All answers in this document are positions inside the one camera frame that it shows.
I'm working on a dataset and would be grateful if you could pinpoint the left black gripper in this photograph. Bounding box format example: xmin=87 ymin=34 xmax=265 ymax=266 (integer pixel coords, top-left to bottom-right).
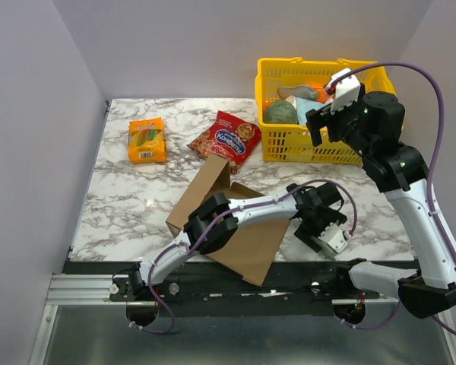
xmin=293 ymin=206 xmax=345 ymax=252

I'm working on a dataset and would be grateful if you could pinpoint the brown cardboard express box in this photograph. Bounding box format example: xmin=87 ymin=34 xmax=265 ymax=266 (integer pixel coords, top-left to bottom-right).
xmin=166 ymin=155 xmax=290 ymax=286

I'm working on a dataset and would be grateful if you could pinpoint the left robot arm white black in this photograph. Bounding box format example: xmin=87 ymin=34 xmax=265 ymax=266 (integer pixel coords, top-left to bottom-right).
xmin=127 ymin=181 xmax=349 ymax=300

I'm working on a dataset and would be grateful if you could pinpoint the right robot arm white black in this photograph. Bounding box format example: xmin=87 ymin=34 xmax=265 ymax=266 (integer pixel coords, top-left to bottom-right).
xmin=306 ymin=91 xmax=456 ymax=319

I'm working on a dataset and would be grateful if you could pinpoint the small orange box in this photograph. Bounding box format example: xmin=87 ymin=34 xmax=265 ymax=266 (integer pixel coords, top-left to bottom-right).
xmin=312 ymin=85 xmax=334 ymax=104

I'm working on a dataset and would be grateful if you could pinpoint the light blue chips bag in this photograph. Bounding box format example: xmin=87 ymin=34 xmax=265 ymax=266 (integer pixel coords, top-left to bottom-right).
xmin=296 ymin=97 xmax=324 ymax=126

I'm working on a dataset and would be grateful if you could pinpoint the grey pouch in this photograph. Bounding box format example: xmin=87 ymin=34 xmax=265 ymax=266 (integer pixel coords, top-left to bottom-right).
xmin=277 ymin=84 xmax=318 ymax=101

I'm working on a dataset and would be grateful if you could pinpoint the yellow plastic basket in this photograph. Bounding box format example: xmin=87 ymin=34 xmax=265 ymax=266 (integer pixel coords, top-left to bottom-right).
xmin=255 ymin=56 xmax=398 ymax=165

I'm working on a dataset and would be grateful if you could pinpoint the green round melon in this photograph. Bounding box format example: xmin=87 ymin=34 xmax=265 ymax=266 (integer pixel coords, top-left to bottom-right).
xmin=263 ymin=100 xmax=299 ymax=124

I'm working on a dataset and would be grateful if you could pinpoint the red candy bag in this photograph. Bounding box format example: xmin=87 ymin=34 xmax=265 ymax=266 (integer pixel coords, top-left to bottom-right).
xmin=187 ymin=111 xmax=261 ymax=174

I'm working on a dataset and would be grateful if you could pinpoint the orange snack packet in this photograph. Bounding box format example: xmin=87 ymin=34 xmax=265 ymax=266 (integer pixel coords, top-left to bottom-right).
xmin=127 ymin=118 xmax=166 ymax=164

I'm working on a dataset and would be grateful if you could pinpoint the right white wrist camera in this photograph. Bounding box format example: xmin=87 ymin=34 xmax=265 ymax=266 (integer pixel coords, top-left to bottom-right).
xmin=325 ymin=68 xmax=362 ymax=115

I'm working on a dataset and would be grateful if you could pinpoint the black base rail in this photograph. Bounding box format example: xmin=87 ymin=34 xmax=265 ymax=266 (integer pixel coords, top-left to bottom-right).
xmin=63 ymin=261 xmax=402 ymax=325

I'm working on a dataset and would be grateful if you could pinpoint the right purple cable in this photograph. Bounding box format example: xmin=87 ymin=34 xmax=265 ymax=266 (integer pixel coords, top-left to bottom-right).
xmin=326 ymin=61 xmax=456 ymax=341

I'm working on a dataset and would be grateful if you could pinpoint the aluminium frame profile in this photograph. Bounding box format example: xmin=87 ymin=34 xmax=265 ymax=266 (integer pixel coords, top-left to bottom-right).
xmin=28 ymin=274 xmax=456 ymax=364

